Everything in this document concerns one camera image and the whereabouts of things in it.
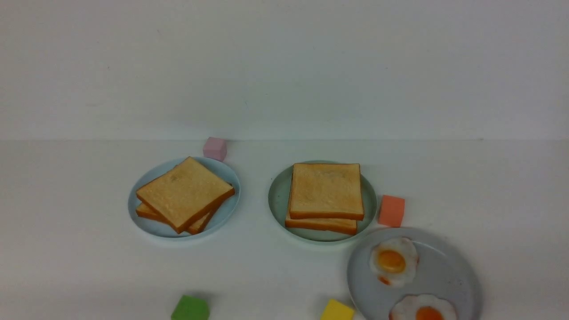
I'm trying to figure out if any fried egg front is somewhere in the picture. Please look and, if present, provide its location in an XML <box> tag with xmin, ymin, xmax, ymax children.
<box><xmin>389</xmin><ymin>294</ymin><xmax>458</xmax><ymax>320</ymax></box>

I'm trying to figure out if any toast slice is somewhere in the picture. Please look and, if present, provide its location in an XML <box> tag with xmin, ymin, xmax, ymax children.
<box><xmin>136</xmin><ymin>203</ymin><xmax>216</xmax><ymax>235</ymax></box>
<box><xmin>284</xmin><ymin>214</ymin><xmax>358</xmax><ymax>236</ymax></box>
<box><xmin>136</xmin><ymin>157</ymin><xmax>236</xmax><ymax>234</ymax></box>
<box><xmin>289</xmin><ymin>163</ymin><xmax>365</xmax><ymax>221</ymax></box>

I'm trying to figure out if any pink cube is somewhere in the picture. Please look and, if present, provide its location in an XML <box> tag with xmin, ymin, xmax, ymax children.
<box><xmin>202</xmin><ymin>136</ymin><xmax>227</xmax><ymax>162</ymax></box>

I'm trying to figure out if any green cube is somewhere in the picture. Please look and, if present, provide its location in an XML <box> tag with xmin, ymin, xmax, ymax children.
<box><xmin>171</xmin><ymin>295</ymin><xmax>210</xmax><ymax>320</ymax></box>

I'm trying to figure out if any grey speckled plate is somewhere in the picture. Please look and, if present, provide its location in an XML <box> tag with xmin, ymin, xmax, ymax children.
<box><xmin>347</xmin><ymin>228</ymin><xmax>483</xmax><ymax>320</ymax></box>

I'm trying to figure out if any yellow cube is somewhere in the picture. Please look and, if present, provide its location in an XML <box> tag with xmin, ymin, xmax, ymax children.
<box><xmin>320</xmin><ymin>299</ymin><xmax>355</xmax><ymax>320</ymax></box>

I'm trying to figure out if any fried egg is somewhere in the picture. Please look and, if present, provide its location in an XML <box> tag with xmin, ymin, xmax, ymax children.
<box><xmin>389</xmin><ymin>294</ymin><xmax>458</xmax><ymax>320</ymax></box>
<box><xmin>369</xmin><ymin>237</ymin><xmax>419</xmax><ymax>288</ymax></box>

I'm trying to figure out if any light blue plate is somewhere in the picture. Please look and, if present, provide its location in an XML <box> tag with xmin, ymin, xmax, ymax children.
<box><xmin>128</xmin><ymin>156</ymin><xmax>241</xmax><ymax>244</ymax></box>

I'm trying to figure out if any fried egg middle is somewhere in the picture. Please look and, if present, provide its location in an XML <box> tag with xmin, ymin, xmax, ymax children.
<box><xmin>369</xmin><ymin>237</ymin><xmax>419</xmax><ymax>288</ymax></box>

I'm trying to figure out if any orange cube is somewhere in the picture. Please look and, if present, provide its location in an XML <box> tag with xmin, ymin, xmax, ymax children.
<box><xmin>378</xmin><ymin>195</ymin><xmax>406</xmax><ymax>228</ymax></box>

